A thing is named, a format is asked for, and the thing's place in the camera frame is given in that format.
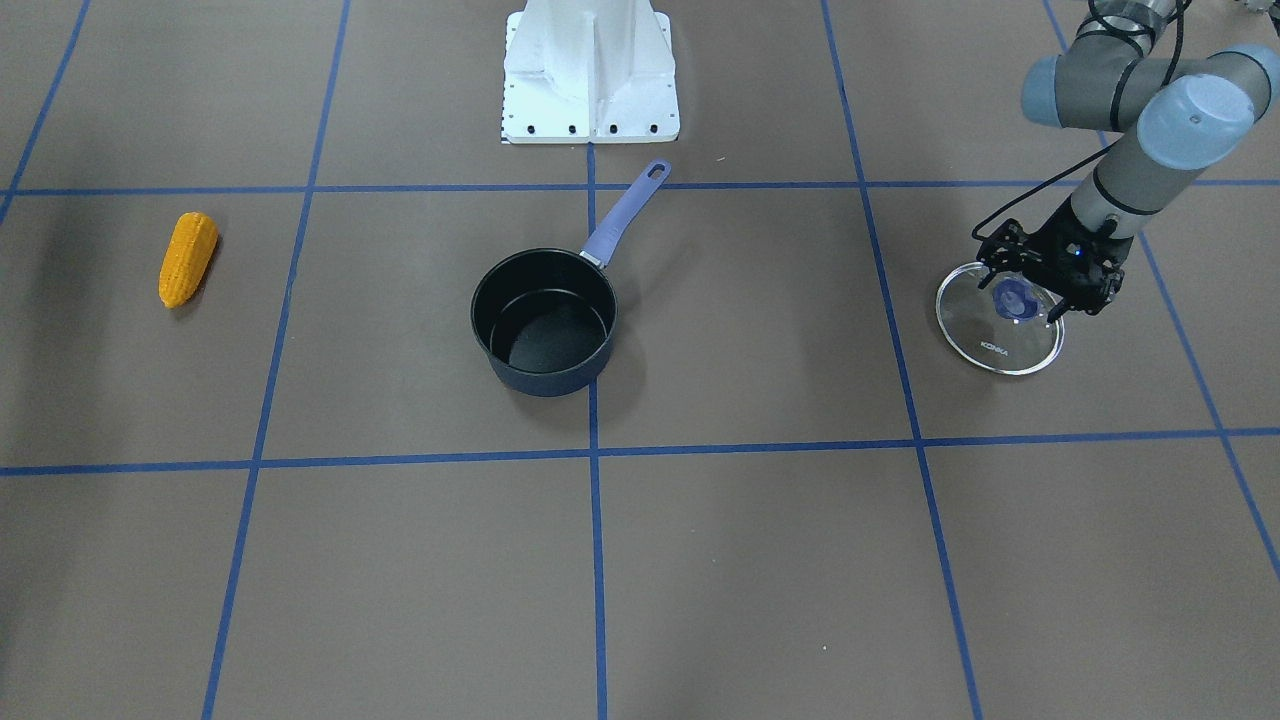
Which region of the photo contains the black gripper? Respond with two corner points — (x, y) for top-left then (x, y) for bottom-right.
(1023, 215), (1126, 315)

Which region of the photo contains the glass pot lid blue knob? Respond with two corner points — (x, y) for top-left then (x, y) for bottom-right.
(934, 263), (1065, 375)

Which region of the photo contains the yellow corn cob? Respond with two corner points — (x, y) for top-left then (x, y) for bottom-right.
(157, 211), (220, 309)

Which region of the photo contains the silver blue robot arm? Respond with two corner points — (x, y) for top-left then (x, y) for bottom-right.
(1021, 1), (1277, 316)

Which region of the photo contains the dark blue saucepan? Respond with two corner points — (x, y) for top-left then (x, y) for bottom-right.
(470, 159), (672, 397)

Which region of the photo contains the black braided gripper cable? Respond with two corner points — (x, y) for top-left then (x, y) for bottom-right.
(970, 0), (1190, 241)

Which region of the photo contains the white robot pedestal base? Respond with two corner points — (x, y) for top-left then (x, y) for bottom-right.
(500, 1), (681, 145)

